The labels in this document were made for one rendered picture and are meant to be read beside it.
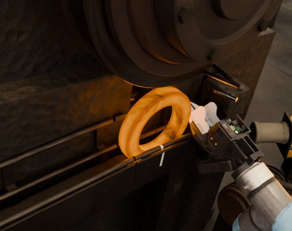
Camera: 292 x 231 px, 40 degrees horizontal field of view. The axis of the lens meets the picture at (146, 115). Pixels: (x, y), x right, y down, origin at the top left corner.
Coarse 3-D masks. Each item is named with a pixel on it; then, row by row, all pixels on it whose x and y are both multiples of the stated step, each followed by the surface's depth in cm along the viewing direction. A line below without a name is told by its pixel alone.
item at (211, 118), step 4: (192, 104) 98; (196, 104) 98; (208, 104) 95; (212, 104) 94; (196, 108) 97; (208, 108) 95; (212, 108) 95; (216, 108) 94; (208, 112) 96; (212, 112) 95; (208, 116) 96; (212, 116) 95; (216, 116) 95; (208, 120) 96; (212, 120) 96; (216, 120) 95; (208, 124) 95; (212, 124) 96
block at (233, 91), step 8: (208, 80) 101; (216, 80) 101; (208, 88) 101; (224, 88) 98; (232, 88) 98; (248, 88) 100; (200, 96) 104; (208, 96) 102; (216, 96) 100; (240, 96) 98; (248, 96) 102; (200, 104) 105; (216, 104) 101; (224, 104) 99; (232, 104) 98; (240, 104) 101; (216, 112) 101; (224, 112) 100; (232, 112) 100; (240, 112) 103; (200, 152) 110
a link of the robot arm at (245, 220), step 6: (246, 210) 92; (240, 216) 94; (246, 216) 90; (234, 222) 96; (240, 222) 92; (246, 222) 90; (252, 222) 88; (234, 228) 95; (240, 228) 92; (246, 228) 90; (252, 228) 89; (258, 228) 87
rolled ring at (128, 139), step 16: (144, 96) 83; (160, 96) 83; (176, 96) 86; (128, 112) 83; (144, 112) 81; (176, 112) 92; (128, 128) 82; (176, 128) 94; (128, 144) 84; (144, 144) 93
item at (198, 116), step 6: (192, 108) 97; (198, 108) 93; (204, 108) 92; (192, 114) 95; (198, 114) 93; (204, 114) 92; (192, 120) 94; (198, 120) 94; (204, 120) 92; (198, 126) 94; (204, 126) 93; (204, 132) 93
